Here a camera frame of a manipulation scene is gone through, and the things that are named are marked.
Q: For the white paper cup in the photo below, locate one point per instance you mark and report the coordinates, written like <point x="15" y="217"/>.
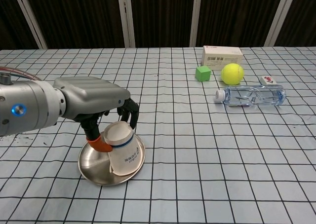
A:
<point x="123" y="155"/>

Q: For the grey aluminium frame post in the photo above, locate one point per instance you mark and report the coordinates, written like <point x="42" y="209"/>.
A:
<point x="196" y="16"/>
<point x="29" y="19"/>
<point x="126" y="16"/>
<point x="279" y="16"/>

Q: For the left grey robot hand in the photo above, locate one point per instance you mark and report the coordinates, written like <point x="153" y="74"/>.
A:
<point x="91" y="95"/>

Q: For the clear plastic water bottle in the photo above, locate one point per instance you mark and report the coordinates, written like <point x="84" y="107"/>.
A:
<point x="254" y="95"/>

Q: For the green cube block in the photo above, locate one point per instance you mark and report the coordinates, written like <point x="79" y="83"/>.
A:
<point x="203" y="74"/>

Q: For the white cardboard medicine box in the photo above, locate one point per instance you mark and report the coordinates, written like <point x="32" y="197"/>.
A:
<point x="221" y="57"/>

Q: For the round metal plate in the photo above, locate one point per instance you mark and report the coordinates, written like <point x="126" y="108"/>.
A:
<point x="95" y="167"/>

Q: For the white mahjong tile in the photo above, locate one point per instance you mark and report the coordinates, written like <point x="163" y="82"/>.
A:
<point x="267" y="80"/>

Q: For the light blue checked tablecloth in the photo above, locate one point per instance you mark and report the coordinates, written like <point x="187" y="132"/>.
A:
<point x="197" y="147"/>

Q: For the yellow tennis ball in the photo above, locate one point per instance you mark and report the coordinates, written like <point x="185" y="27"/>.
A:
<point x="232" y="74"/>

